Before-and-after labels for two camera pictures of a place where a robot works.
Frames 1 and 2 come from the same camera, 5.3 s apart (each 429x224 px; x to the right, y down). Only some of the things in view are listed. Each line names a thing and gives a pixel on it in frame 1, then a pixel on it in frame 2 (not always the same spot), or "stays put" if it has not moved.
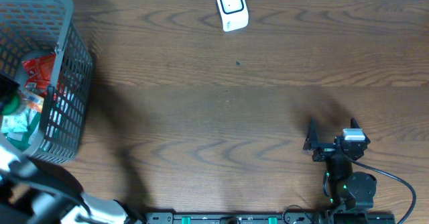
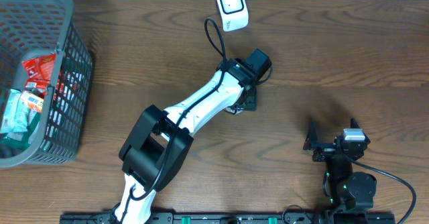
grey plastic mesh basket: (33, 19) stays put
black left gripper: (5, 87) to (251, 105)
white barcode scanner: (233, 5) stays put
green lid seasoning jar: (13, 106) to (233, 110)
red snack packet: (39, 71) stays put
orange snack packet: (35, 102) stays put
